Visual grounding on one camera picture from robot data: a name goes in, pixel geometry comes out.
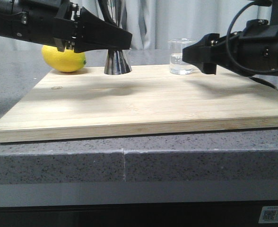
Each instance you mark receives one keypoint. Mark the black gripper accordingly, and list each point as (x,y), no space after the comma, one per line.
(255,48)
(52,23)

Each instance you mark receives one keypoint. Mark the small glass beaker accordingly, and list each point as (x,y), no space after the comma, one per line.
(176,64)

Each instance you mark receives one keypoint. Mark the steel double jigger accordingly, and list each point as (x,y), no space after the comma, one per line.
(116,63)

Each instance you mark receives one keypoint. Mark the yellow lemon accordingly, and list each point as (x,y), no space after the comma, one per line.
(67,61)

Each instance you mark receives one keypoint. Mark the grey curtain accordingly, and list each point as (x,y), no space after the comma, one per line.
(154,22)

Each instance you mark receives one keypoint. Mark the wooden cutting board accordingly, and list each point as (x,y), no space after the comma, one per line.
(148,100)

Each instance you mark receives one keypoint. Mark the white QR code sticker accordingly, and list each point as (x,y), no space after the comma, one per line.
(269,215)

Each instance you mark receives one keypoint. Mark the black cutting board handle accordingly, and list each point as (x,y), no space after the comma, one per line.
(264,82)

